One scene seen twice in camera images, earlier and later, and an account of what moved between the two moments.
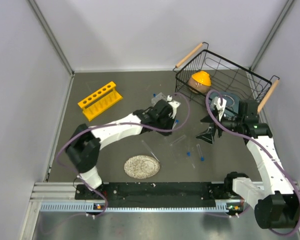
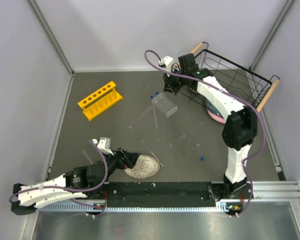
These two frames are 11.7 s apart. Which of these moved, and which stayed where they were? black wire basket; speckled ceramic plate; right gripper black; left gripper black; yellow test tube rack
Moved: right gripper black; left gripper black
Stayed: speckled ceramic plate; black wire basket; yellow test tube rack
